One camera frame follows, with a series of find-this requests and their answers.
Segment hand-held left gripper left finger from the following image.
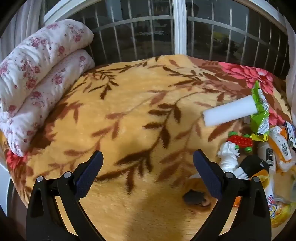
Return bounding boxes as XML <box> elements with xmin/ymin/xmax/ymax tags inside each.
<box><xmin>26</xmin><ymin>150</ymin><xmax>109</xmax><ymax>241</ymax></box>

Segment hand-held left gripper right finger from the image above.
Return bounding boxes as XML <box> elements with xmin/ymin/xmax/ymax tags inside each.
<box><xmin>192</xmin><ymin>150</ymin><xmax>271</xmax><ymax>241</ymax></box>

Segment white tissue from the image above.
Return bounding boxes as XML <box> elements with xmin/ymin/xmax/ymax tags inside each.
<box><xmin>217</xmin><ymin>142</ymin><xmax>240</xmax><ymax>172</ymax></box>

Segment white foam tube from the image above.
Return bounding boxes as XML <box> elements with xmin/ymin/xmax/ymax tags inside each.
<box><xmin>203</xmin><ymin>95</ymin><xmax>258</xmax><ymax>127</ymax></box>

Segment orange white snack wrapper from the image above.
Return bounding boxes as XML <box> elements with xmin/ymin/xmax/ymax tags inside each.
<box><xmin>268</xmin><ymin>125</ymin><xmax>296</xmax><ymax>172</ymax></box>

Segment brown plush toy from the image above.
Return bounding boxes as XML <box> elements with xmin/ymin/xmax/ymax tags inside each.
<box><xmin>183</xmin><ymin>178</ymin><xmax>219</xmax><ymax>209</ymax></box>

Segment red toy car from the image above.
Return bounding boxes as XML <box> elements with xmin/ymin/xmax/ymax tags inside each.
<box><xmin>227</xmin><ymin>131</ymin><xmax>253</xmax><ymax>153</ymax></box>

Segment black sock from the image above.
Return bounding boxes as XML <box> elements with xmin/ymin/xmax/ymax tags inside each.
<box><xmin>238</xmin><ymin>155</ymin><xmax>270</xmax><ymax>179</ymax></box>

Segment small yellow wrapper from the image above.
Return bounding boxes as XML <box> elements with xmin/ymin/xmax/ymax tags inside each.
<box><xmin>251</xmin><ymin>133</ymin><xmax>269</xmax><ymax>142</ymax></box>

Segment yellow white snack bag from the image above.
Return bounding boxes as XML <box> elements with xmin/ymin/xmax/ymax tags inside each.
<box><xmin>258</xmin><ymin>171</ymin><xmax>296</xmax><ymax>229</ymax></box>

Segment green snack wrapper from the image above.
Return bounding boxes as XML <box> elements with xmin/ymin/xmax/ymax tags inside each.
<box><xmin>250</xmin><ymin>80</ymin><xmax>270</xmax><ymax>136</ymax></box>

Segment yellow leaf print blanket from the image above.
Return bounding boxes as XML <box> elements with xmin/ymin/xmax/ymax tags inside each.
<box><xmin>5</xmin><ymin>54</ymin><xmax>293</xmax><ymax>241</ymax></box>

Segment dark blue packet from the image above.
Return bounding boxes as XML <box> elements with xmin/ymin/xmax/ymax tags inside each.
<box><xmin>282</xmin><ymin>120</ymin><xmax>296</xmax><ymax>149</ymax></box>

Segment folded white floral quilt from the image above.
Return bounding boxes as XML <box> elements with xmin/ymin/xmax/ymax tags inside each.
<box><xmin>0</xmin><ymin>19</ymin><xmax>96</xmax><ymax>157</ymax></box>

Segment white curtain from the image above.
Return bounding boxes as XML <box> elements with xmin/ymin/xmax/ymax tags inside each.
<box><xmin>0</xmin><ymin>0</ymin><xmax>47</xmax><ymax>63</ymax></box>
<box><xmin>283</xmin><ymin>19</ymin><xmax>296</xmax><ymax>105</ymax></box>

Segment metal window railing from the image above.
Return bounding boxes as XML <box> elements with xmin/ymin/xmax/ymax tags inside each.
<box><xmin>76</xmin><ymin>7</ymin><xmax>288</xmax><ymax>77</ymax></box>

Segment white window frame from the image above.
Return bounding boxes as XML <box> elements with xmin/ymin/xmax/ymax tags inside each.
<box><xmin>43</xmin><ymin>0</ymin><xmax>289</xmax><ymax>58</ymax></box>

